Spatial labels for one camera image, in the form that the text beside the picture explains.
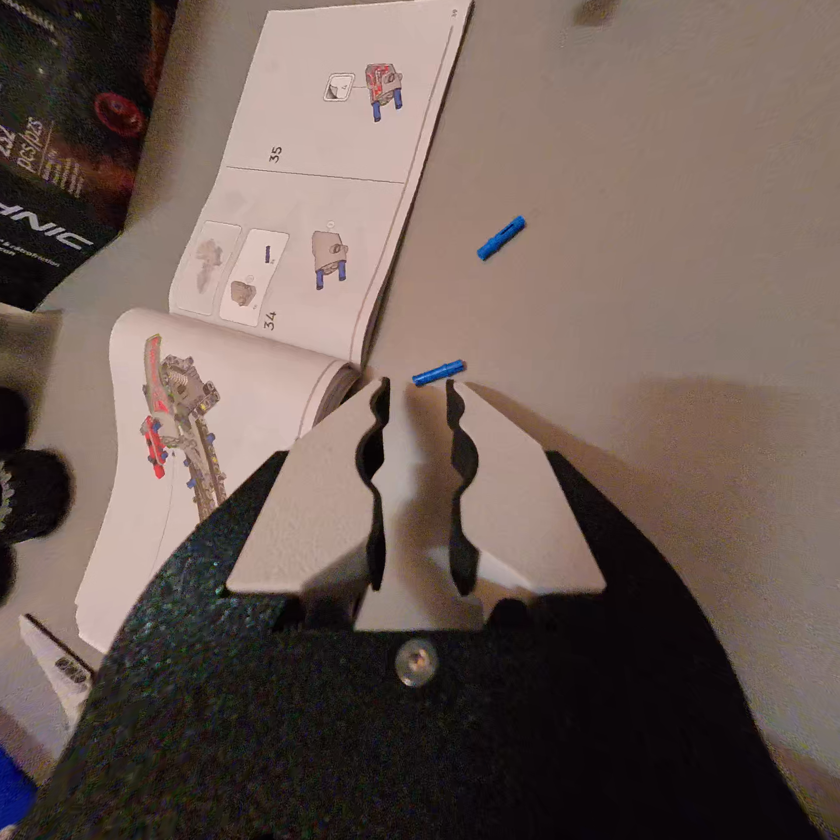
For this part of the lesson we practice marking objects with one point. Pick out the blue toy pin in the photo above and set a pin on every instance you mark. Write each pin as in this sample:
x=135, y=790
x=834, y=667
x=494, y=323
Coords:
x=438, y=373
x=502, y=237

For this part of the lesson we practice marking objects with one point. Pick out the white printed paper packet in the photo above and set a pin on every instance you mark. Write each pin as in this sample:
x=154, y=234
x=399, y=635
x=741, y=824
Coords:
x=56, y=663

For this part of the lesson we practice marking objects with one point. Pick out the open instruction booklet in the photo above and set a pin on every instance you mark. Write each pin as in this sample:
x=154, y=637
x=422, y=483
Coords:
x=315, y=131

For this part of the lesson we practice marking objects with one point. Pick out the dark toy set box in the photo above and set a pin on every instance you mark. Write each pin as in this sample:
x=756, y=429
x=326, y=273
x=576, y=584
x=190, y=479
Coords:
x=59, y=131

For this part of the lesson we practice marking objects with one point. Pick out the black toy tire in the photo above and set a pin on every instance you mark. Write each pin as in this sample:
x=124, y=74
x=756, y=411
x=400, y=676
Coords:
x=36, y=495
x=10, y=417

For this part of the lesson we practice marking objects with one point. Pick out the blue plastic bin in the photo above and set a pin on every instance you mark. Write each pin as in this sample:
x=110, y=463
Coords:
x=13, y=784

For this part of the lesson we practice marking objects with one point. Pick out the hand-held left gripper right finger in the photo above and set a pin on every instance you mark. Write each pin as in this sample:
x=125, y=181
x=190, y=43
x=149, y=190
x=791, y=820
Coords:
x=525, y=518

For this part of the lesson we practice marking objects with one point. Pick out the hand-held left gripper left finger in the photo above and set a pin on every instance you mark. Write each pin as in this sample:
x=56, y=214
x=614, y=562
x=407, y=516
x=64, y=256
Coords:
x=315, y=512

